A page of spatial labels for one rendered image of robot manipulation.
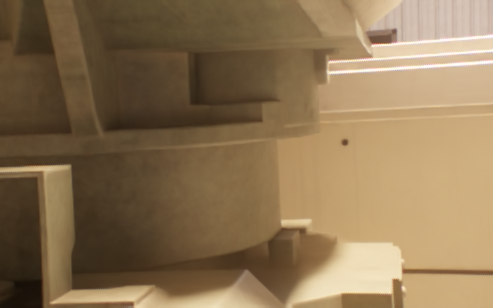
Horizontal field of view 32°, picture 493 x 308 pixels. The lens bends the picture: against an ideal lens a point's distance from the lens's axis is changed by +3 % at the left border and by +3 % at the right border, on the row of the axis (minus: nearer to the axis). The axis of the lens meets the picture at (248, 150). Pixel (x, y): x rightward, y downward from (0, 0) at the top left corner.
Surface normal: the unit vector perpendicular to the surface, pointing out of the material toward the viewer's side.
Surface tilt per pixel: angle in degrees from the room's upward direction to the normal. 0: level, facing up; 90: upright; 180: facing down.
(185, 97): 90
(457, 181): 90
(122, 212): 90
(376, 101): 90
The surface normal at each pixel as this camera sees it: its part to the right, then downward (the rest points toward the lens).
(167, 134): 0.44, 0.03
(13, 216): -0.14, 0.07
